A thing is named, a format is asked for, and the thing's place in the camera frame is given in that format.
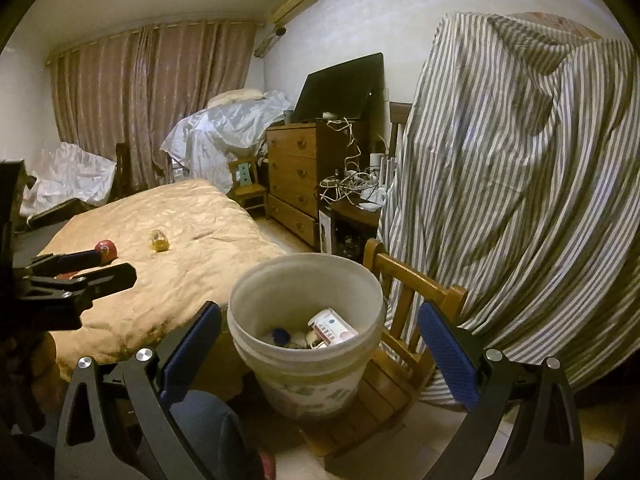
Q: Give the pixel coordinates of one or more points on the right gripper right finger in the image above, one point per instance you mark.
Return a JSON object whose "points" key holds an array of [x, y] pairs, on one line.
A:
{"points": [[456, 352]]}

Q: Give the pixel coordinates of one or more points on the white plastic bucket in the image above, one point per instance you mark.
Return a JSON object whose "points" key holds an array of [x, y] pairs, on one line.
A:
{"points": [[286, 292]]}

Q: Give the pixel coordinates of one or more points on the white plastic cover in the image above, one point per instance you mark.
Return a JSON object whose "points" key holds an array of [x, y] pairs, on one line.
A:
{"points": [[231, 126], [65, 173]]}

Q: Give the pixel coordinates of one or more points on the wooden chair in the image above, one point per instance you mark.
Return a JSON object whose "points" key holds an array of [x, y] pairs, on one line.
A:
{"points": [[399, 369]]}

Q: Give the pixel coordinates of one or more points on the blue bottle cap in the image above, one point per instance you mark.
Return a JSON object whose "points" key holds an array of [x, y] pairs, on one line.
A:
{"points": [[280, 337]]}

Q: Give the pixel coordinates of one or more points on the white pink box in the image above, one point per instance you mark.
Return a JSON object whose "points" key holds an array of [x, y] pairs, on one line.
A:
{"points": [[325, 232]]}

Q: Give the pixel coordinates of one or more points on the yellow crumpled wrapper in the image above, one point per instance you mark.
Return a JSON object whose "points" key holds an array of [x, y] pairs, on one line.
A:
{"points": [[159, 241]]}

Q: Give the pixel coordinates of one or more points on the right white plastic cover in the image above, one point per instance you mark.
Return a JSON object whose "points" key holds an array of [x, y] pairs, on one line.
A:
{"points": [[231, 126]]}

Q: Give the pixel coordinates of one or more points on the black television screen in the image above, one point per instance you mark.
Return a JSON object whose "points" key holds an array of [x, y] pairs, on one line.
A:
{"points": [[342, 90]]}

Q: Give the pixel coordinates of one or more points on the dark grey mattress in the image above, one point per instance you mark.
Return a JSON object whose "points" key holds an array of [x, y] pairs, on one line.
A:
{"points": [[35, 232]]}

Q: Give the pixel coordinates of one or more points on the wooden chest of drawers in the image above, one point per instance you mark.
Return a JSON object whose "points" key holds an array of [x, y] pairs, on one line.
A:
{"points": [[300, 156]]}

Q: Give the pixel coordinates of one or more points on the left white plastic cover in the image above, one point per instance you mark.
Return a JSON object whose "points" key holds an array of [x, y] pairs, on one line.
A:
{"points": [[65, 173]]}

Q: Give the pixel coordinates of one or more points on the wall air conditioner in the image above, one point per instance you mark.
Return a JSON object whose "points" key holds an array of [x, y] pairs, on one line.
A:
{"points": [[279, 18]]}

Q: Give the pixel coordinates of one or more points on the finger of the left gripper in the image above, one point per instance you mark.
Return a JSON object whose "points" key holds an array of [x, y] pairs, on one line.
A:
{"points": [[58, 264], [107, 281]]}

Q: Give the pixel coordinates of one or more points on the white wet wipes pack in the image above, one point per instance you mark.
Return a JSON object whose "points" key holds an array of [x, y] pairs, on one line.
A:
{"points": [[327, 328]]}

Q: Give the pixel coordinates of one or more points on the pink-brown curtain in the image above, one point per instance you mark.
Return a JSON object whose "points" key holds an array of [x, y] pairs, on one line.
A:
{"points": [[133, 86]]}

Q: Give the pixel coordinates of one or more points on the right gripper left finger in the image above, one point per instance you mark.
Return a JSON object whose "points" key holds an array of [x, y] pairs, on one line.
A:
{"points": [[183, 351]]}

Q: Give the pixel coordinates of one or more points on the striped grey white sheet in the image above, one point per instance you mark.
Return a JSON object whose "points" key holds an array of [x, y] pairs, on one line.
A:
{"points": [[518, 179]]}

